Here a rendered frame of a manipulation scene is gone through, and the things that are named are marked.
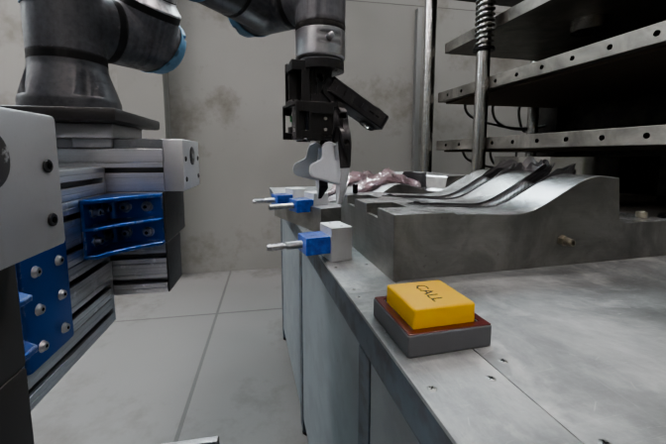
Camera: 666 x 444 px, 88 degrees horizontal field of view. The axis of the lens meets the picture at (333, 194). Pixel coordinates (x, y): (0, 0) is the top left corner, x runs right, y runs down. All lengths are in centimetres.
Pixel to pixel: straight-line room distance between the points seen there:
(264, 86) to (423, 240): 258
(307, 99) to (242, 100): 244
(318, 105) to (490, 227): 30
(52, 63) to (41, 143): 45
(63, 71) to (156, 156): 19
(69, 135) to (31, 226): 44
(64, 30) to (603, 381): 80
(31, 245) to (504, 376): 34
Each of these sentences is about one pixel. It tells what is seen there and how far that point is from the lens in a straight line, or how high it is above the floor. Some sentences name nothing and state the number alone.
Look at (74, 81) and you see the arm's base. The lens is 72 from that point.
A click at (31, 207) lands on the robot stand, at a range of 28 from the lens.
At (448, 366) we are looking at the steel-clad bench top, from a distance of 32.
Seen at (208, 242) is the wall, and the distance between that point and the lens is 304.
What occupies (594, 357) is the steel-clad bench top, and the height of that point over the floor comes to 80.
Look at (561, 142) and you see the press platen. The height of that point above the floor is 101.
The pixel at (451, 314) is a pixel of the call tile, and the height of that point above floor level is 83.
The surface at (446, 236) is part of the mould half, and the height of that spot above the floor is 86.
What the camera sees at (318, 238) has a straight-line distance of 53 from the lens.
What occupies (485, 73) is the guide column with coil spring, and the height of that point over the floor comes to 130.
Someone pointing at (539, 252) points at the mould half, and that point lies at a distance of 60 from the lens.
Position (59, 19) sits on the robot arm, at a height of 118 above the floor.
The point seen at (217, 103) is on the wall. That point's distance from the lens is 296.
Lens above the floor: 97
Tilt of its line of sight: 7 degrees down
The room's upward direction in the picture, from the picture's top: straight up
